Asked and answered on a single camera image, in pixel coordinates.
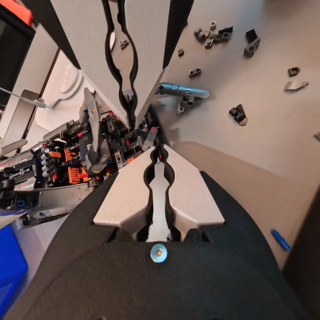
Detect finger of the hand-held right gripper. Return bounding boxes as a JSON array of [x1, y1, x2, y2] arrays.
[[117, 0, 173, 126], [50, 0, 134, 130]]

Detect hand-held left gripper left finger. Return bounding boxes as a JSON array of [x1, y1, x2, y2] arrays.
[[93, 146, 157, 241]]

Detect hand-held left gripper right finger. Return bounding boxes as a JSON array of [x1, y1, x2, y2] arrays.
[[161, 144, 225, 241]]

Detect grey lego car model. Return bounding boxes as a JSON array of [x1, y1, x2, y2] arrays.
[[0, 87, 167, 229]]

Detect pile of small lego parts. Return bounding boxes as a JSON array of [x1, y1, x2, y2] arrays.
[[194, 21, 234, 49]]

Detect grey lego tube assembly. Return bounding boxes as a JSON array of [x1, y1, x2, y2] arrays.
[[156, 82, 210, 115]]

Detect dark grey lego pin connector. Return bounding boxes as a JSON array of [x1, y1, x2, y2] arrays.
[[244, 37, 261, 58]]

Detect black lego wedge piece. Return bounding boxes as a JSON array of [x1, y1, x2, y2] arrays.
[[229, 104, 248, 126]]

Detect blue lego pin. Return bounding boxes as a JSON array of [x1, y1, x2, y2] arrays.
[[271, 229, 292, 252]]

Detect light grey lego wedge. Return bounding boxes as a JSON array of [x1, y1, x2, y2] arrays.
[[284, 80, 310, 92]]

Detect orange plastic object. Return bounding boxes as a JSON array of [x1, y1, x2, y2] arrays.
[[0, 0, 33, 25]]

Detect black box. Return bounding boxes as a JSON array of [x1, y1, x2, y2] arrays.
[[0, 5, 35, 105]]

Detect blue plastic bin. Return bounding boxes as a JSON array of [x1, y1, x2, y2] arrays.
[[0, 224, 28, 319]]

